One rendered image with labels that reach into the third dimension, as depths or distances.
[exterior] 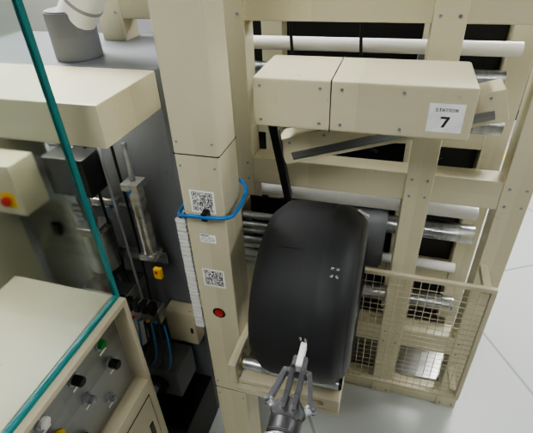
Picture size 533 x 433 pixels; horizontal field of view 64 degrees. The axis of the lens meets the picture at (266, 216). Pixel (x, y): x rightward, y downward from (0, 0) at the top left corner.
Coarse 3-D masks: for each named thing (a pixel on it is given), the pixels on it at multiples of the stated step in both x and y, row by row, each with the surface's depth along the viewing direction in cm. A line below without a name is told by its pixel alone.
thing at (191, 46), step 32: (160, 0) 92; (192, 0) 90; (160, 32) 96; (192, 32) 94; (224, 32) 104; (160, 64) 101; (192, 64) 98; (224, 64) 106; (192, 96) 103; (224, 96) 109; (192, 128) 108; (224, 128) 112; (192, 160) 114; (224, 160) 115; (224, 192) 118; (192, 224) 127; (224, 224) 123; (224, 256) 130; (224, 320) 148; (224, 352) 158; (224, 384) 171; (224, 416) 185; (256, 416) 194
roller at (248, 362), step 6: (246, 360) 147; (252, 360) 146; (246, 366) 146; (252, 366) 146; (258, 366) 145; (264, 372) 145; (270, 372) 144; (294, 378) 142; (342, 378) 140; (312, 384) 141; (318, 384) 140; (324, 384) 139; (330, 384) 139; (336, 384) 138
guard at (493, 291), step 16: (368, 272) 170; (384, 272) 168; (400, 272) 168; (464, 288) 161; (480, 288) 159; (496, 288) 159; (416, 304) 173; (416, 320) 179; (368, 336) 192; (416, 336) 183; (432, 336) 180; (480, 336) 172; (384, 352) 195; (416, 368) 195; (464, 368) 185; (400, 384) 203; (432, 384) 198
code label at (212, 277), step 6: (204, 270) 136; (210, 270) 135; (216, 270) 135; (204, 276) 138; (210, 276) 137; (216, 276) 136; (222, 276) 135; (204, 282) 140; (210, 282) 139; (216, 282) 138; (222, 282) 137
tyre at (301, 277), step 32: (288, 224) 121; (320, 224) 120; (352, 224) 121; (288, 256) 115; (320, 256) 114; (352, 256) 115; (256, 288) 117; (288, 288) 113; (320, 288) 111; (352, 288) 112; (256, 320) 116; (288, 320) 113; (320, 320) 111; (352, 320) 114; (256, 352) 122; (288, 352) 116; (320, 352) 113
